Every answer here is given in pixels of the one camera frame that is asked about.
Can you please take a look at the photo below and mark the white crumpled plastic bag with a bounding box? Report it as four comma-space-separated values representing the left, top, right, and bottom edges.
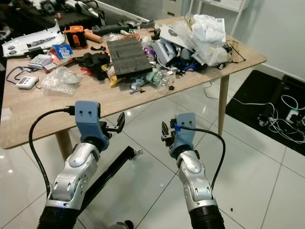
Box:
191, 14, 227, 44

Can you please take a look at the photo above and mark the long black tube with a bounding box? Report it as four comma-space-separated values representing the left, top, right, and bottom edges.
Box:
91, 21, 155, 35

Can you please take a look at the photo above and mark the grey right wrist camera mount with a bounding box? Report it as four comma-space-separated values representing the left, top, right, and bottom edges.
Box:
173, 113, 197, 156

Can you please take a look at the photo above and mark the brown cylindrical handle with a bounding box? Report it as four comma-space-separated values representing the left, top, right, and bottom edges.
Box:
83, 30, 104, 43

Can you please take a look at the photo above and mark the orange black power tool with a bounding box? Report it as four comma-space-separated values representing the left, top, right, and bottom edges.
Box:
65, 25, 88, 48

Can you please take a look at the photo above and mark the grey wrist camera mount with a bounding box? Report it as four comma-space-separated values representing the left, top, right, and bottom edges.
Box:
173, 113, 197, 156
74, 101, 108, 146

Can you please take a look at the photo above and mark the purple wrapper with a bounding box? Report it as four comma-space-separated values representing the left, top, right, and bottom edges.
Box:
141, 45, 156, 62

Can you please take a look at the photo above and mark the black handheld tool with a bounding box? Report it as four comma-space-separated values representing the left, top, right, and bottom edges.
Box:
76, 52, 111, 81

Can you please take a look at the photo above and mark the yellow snack wrapper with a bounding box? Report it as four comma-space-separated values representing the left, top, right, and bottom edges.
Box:
106, 64, 122, 88

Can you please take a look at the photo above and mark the white keypad calculator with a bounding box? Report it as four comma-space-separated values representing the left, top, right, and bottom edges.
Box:
27, 54, 54, 70

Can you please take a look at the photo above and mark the clear plastic bottle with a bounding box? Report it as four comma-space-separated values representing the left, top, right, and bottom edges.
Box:
145, 68, 175, 90

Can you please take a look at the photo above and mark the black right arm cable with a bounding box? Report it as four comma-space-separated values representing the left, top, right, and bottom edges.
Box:
175, 124, 226, 190

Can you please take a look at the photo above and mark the blue white card box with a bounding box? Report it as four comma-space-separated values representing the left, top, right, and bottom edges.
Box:
51, 43, 73, 60

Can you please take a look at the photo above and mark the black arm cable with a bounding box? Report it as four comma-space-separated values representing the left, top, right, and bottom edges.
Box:
175, 124, 226, 190
28, 108, 76, 200

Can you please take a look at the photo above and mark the blue lanyard cord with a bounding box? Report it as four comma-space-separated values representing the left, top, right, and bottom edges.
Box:
6, 66, 31, 84

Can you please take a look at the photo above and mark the grey cardboard box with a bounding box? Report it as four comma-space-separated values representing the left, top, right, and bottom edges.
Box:
152, 39, 181, 65

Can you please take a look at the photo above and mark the dark ribbed foam panel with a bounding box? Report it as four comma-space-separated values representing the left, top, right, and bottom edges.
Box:
105, 36, 154, 78

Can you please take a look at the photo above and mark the white power strip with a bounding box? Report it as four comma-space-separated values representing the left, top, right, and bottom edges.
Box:
285, 109, 301, 123

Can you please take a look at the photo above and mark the light wooden table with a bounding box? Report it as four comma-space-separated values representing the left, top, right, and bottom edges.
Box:
0, 17, 267, 164

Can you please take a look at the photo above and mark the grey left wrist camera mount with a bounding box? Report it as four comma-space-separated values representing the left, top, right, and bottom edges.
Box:
74, 101, 108, 146

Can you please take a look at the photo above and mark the black foam tool case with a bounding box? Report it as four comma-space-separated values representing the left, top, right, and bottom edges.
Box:
0, 0, 105, 41

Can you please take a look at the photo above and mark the black metal frame bar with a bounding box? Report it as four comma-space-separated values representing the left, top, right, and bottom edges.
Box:
79, 146, 144, 213

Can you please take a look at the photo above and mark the crumpled clear plastic bag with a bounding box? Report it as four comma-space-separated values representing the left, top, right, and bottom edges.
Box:
41, 66, 82, 95

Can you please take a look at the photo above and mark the white plastic robot shell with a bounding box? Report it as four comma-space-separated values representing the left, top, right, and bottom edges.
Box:
2, 21, 72, 59

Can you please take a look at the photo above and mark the white shelf rack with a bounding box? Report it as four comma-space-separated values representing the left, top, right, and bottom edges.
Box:
188, 0, 248, 36

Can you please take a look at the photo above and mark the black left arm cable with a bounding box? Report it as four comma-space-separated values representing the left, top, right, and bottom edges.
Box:
28, 108, 76, 200

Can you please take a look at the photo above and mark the black floor mat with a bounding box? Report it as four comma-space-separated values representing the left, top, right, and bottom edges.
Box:
225, 70, 305, 157

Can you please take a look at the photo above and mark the black wire frame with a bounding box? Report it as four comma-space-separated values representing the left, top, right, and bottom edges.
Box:
225, 41, 247, 63

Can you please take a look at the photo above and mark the white cable tangle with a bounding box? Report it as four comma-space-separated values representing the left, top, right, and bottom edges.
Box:
231, 91, 305, 144

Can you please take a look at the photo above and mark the beige drawer cabinet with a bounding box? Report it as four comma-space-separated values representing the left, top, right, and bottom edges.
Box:
162, 0, 191, 20

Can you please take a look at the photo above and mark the clear plastic wrap pile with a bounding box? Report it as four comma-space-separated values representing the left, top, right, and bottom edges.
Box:
167, 17, 232, 68

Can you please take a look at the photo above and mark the white digital timer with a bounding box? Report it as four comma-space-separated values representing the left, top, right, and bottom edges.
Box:
16, 76, 40, 90

